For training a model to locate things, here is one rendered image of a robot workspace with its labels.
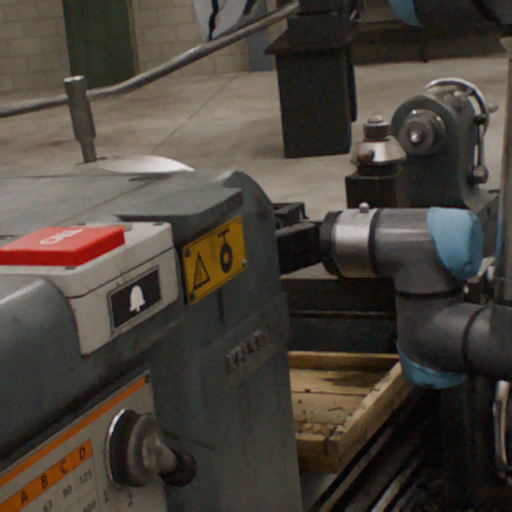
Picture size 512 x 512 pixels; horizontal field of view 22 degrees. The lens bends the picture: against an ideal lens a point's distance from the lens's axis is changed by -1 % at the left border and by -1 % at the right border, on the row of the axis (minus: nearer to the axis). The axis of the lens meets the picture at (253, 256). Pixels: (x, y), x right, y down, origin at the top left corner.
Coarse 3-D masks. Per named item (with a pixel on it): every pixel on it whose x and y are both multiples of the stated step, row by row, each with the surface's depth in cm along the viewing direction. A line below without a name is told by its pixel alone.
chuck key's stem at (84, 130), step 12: (72, 84) 132; (84, 84) 133; (72, 96) 133; (84, 96) 133; (72, 108) 133; (84, 108) 133; (72, 120) 134; (84, 120) 133; (84, 132) 133; (84, 144) 134; (84, 156) 134; (96, 156) 135
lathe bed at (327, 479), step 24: (408, 408) 173; (384, 432) 164; (408, 432) 176; (360, 456) 157; (384, 456) 169; (408, 456) 173; (312, 480) 148; (336, 480) 151; (360, 480) 162; (384, 480) 164; (408, 480) 185; (312, 504) 145; (336, 504) 163; (360, 504) 157; (384, 504) 166
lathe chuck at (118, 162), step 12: (108, 156) 137; (120, 156) 136; (132, 156) 136; (144, 156) 136; (156, 156) 136; (72, 168) 131; (84, 168) 130; (96, 168) 130; (108, 168) 130; (120, 168) 130; (132, 168) 131; (144, 168) 132; (156, 168) 133; (168, 168) 134; (180, 168) 135
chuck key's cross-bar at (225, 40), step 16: (272, 16) 132; (288, 16) 132; (240, 32) 132; (208, 48) 132; (176, 64) 133; (128, 80) 133; (144, 80) 133; (64, 96) 133; (96, 96) 133; (112, 96) 133; (0, 112) 133; (16, 112) 133; (32, 112) 134
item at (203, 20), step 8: (192, 0) 133; (200, 0) 133; (208, 0) 132; (216, 0) 133; (224, 0) 138; (200, 8) 133; (208, 8) 133; (216, 8) 133; (200, 16) 133; (208, 16) 133; (200, 24) 133; (208, 24) 133; (200, 32) 134; (208, 32) 133; (208, 40) 134
